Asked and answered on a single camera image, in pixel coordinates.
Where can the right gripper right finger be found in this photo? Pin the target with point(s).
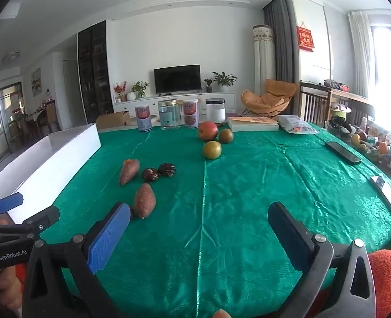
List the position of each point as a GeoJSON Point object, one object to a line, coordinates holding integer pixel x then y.
{"type": "Point", "coordinates": [352, 293]}

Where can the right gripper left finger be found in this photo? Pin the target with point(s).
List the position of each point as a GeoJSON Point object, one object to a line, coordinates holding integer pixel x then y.
{"type": "Point", "coordinates": [61, 278]}

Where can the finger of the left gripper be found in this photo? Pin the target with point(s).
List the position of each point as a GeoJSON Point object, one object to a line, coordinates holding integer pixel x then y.
{"type": "Point", "coordinates": [39, 222]}
{"type": "Point", "coordinates": [10, 202]}

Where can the sweet potato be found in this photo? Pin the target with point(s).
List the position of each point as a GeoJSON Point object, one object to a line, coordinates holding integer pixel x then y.
{"type": "Point", "coordinates": [129, 170]}
{"type": "Point", "coordinates": [144, 201]}

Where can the dark water chestnut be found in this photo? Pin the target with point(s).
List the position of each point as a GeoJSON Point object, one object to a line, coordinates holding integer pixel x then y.
{"type": "Point", "coordinates": [150, 174]}
{"type": "Point", "coordinates": [167, 169]}

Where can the yellow-green round fruit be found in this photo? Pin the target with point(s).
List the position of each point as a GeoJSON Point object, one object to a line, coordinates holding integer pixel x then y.
{"type": "Point", "coordinates": [212, 150]}

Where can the red apple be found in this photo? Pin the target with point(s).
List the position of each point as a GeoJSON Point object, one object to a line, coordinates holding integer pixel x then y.
{"type": "Point", "coordinates": [208, 131]}

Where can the person's left hand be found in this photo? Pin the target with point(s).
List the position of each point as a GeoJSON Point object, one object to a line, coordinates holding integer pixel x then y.
{"type": "Point", "coordinates": [10, 289]}

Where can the white rectangular box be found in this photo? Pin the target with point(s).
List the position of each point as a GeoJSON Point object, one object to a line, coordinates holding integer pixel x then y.
{"type": "Point", "coordinates": [42, 172]}

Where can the orange fuzzy sleeve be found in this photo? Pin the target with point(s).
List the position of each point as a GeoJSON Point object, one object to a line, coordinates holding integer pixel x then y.
{"type": "Point", "coordinates": [380, 262]}

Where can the silver rectangular device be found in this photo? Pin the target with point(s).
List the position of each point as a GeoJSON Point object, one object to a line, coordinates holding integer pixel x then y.
{"type": "Point", "coordinates": [384, 189]}

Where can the cardboard box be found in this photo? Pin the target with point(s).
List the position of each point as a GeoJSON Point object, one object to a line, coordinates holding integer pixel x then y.
{"type": "Point", "coordinates": [112, 120]}

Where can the black smartphone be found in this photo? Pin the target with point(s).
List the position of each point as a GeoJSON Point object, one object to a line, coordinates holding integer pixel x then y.
{"type": "Point", "coordinates": [343, 153]}

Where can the green satin tablecloth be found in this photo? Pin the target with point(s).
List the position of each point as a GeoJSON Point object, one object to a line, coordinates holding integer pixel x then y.
{"type": "Point", "coordinates": [207, 244]}

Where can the left red-label tin can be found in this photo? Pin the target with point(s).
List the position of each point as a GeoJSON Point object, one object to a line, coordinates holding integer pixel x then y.
{"type": "Point", "coordinates": [143, 117]}

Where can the red-label tin can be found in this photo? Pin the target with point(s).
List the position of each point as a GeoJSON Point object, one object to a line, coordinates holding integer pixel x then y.
{"type": "Point", "coordinates": [143, 117]}
{"type": "Point", "coordinates": [190, 113]}

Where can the red flower vase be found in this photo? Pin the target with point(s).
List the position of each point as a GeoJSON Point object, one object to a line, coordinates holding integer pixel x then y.
{"type": "Point", "coordinates": [120, 91]}

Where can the potted green plant left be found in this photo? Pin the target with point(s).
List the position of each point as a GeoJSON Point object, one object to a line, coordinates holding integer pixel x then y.
{"type": "Point", "coordinates": [139, 88]}

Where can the potted green plant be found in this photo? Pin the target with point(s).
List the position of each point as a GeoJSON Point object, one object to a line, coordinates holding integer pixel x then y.
{"type": "Point", "coordinates": [224, 81]}
{"type": "Point", "coordinates": [139, 88]}

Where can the white snack bag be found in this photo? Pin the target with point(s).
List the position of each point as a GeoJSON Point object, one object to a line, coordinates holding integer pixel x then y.
{"type": "Point", "coordinates": [295, 125]}

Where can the clear glass jar teal label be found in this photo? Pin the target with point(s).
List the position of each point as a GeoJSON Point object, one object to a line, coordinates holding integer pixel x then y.
{"type": "Point", "coordinates": [169, 114]}

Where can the dark tall bookshelf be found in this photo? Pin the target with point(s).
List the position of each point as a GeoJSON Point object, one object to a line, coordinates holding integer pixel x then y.
{"type": "Point", "coordinates": [93, 72]}

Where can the wooden railing bench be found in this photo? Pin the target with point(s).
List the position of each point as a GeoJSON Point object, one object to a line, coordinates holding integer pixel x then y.
{"type": "Point", "coordinates": [318, 103]}

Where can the brownish green round fruit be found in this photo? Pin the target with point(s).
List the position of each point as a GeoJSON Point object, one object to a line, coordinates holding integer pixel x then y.
{"type": "Point", "coordinates": [226, 136]}

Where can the right red-label tin can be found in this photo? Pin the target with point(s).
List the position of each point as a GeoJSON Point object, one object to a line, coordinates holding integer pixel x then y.
{"type": "Point", "coordinates": [190, 113]}

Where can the black flat television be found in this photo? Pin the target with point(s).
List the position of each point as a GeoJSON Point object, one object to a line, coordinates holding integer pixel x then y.
{"type": "Point", "coordinates": [177, 79]}

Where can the orange lounge chair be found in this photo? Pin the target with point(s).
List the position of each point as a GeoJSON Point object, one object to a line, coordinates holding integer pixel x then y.
{"type": "Point", "coordinates": [276, 98]}

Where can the white jar black lid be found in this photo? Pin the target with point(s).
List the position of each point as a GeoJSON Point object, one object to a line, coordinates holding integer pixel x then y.
{"type": "Point", "coordinates": [216, 110]}

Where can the potted green plant right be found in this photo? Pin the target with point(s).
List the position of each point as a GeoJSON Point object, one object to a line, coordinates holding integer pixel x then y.
{"type": "Point", "coordinates": [224, 81]}

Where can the covered standing air conditioner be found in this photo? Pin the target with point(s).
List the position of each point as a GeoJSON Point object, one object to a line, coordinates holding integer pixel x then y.
{"type": "Point", "coordinates": [264, 56]}

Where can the grey curtain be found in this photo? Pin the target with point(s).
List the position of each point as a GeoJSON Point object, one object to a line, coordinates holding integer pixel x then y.
{"type": "Point", "coordinates": [281, 16]}

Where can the red wall hanging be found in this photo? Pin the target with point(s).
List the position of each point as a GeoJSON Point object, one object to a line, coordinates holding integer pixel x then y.
{"type": "Point", "coordinates": [305, 38]}

